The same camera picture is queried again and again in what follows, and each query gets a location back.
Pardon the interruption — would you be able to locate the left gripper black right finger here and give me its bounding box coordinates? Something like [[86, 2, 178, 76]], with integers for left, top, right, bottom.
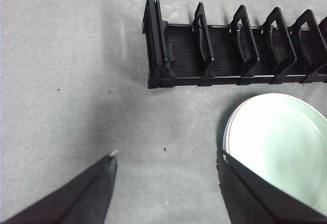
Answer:
[[216, 151, 327, 224]]

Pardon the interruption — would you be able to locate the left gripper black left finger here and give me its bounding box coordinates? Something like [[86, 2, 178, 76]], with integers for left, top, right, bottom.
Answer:
[[4, 150, 118, 224]]

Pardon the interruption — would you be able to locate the pink plate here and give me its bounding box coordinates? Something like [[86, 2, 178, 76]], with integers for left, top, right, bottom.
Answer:
[[227, 98, 250, 151]]

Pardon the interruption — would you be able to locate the pale green plate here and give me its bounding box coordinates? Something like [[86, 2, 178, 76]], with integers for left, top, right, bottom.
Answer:
[[224, 93, 327, 216]]

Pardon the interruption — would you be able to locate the black plate rack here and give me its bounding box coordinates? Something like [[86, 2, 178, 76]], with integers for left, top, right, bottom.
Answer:
[[142, 0, 327, 89]]

